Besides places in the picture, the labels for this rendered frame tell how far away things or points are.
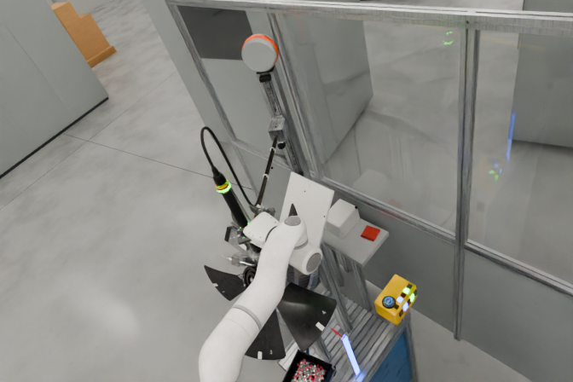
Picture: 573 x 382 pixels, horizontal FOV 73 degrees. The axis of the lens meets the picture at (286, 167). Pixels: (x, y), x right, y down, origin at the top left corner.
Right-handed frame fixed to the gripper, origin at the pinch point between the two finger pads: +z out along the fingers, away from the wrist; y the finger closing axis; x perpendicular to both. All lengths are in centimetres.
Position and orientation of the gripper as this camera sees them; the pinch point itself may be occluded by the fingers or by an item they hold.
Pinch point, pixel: (244, 217)
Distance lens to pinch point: 130.7
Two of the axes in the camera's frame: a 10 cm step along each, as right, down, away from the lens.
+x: -2.7, -7.2, -6.4
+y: 6.7, -6.2, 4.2
